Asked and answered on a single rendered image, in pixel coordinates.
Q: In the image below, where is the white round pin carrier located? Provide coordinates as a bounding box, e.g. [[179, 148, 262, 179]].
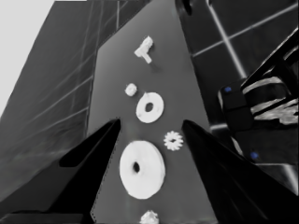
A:
[[135, 91, 164, 124]]

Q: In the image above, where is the large thick white disc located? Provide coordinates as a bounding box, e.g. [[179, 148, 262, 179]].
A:
[[119, 140, 166, 201]]

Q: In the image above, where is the small white T-shaped piece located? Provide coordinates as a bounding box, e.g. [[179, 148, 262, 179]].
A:
[[134, 45, 153, 65]]

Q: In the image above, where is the dark robot body block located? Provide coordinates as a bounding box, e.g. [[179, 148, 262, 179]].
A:
[[217, 27, 299, 166]]

